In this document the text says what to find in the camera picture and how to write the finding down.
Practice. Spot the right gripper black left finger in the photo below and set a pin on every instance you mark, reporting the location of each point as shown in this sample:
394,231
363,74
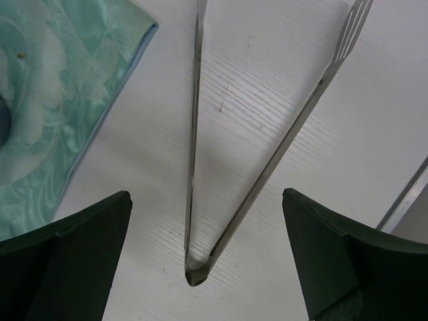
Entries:
65,270

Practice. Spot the aluminium table edge rail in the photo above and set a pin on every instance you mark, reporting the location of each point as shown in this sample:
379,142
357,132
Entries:
404,201

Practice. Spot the stainless steel tongs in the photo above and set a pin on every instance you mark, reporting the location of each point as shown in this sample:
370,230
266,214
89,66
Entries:
349,34

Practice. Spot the teal patterned placemat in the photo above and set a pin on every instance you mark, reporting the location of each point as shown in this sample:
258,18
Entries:
63,65

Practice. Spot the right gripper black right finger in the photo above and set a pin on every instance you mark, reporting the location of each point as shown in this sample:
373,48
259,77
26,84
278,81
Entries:
350,271

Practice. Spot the grey-blue mug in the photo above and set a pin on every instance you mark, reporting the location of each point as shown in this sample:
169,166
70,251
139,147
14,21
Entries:
5,121

